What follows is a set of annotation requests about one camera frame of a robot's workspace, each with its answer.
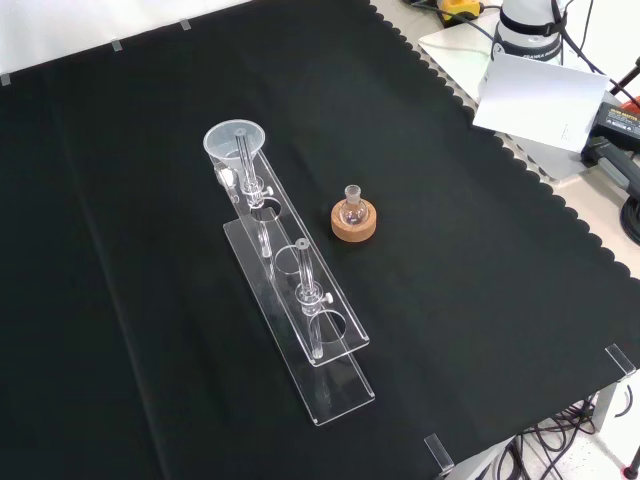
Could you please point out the grey black tool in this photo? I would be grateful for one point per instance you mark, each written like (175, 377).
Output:
(612, 167)

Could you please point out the clear cloth clip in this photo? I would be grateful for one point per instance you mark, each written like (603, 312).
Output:
(116, 45)
(439, 452)
(621, 361)
(5, 80)
(185, 25)

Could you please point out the black tripod leg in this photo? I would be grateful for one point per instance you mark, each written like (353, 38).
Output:
(625, 80)

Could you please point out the white paper card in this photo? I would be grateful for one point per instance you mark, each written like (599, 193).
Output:
(540, 100)

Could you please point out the yellow stop button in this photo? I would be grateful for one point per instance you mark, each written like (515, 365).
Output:
(460, 7)

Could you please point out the black cloth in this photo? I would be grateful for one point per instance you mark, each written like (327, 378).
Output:
(450, 260)

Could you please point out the clear acrylic funnel stand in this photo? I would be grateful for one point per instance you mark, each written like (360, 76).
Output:
(300, 380)

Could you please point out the small round-bottom glass flask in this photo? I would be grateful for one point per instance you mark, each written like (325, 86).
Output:
(352, 214)

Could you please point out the black power adapter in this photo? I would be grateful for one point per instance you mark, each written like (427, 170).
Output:
(620, 122)

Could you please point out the clear plastic funnel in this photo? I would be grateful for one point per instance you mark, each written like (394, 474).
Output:
(220, 141)

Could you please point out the pale board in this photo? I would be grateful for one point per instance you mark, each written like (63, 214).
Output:
(450, 50)

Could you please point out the small glass weighing funnel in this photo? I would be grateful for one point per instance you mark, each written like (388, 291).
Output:
(226, 176)

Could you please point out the grey table leg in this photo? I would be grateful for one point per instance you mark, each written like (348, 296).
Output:
(606, 407)

